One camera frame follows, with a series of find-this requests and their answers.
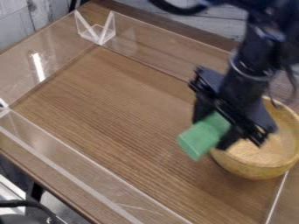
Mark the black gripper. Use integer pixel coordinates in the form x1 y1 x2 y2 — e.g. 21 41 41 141
188 55 280 151

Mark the green rectangular block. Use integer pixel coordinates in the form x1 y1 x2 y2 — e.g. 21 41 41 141
177 112 231 161

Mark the brown wooden bowl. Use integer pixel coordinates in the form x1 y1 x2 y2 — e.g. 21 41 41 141
209 97 299 179

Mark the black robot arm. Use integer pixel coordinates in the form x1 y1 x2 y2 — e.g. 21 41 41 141
177 0 299 155

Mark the black metal table leg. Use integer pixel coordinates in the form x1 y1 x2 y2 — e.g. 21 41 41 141
28 182 44 202

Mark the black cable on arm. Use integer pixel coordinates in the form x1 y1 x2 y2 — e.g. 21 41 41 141
147 0 211 16

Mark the clear acrylic corner bracket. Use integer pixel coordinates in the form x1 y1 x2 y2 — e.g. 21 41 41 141
73 10 116 46

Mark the clear acrylic barrier wall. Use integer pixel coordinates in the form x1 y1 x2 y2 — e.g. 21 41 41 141
0 3 299 224

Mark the black cable lower left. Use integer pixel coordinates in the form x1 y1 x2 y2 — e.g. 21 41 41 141
0 199 60 224

